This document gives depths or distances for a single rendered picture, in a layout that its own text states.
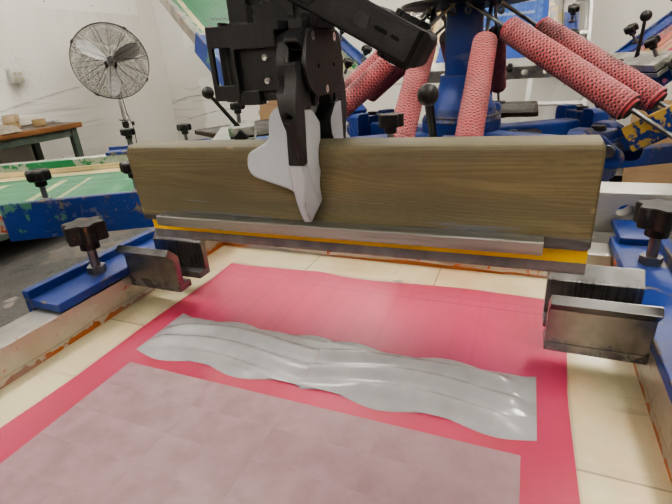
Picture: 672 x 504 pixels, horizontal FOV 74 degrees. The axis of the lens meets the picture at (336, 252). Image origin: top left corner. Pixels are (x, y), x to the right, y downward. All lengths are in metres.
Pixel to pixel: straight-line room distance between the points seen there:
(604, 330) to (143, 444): 0.35
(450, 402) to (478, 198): 0.15
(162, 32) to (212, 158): 5.55
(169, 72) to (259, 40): 5.60
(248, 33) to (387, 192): 0.15
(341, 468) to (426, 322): 0.19
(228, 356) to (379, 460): 0.17
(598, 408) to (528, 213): 0.15
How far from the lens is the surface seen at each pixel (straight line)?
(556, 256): 0.36
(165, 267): 0.52
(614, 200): 0.61
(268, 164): 0.37
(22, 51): 4.87
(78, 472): 0.38
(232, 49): 0.37
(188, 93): 5.81
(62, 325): 0.52
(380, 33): 0.34
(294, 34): 0.34
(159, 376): 0.44
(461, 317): 0.47
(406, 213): 0.35
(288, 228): 0.38
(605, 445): 0.37
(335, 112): 0.39
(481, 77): 0.93
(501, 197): 0.34
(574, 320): 0.39
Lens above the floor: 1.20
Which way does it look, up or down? 23 degrees down
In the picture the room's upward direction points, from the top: 4 degrees counter-clockwise
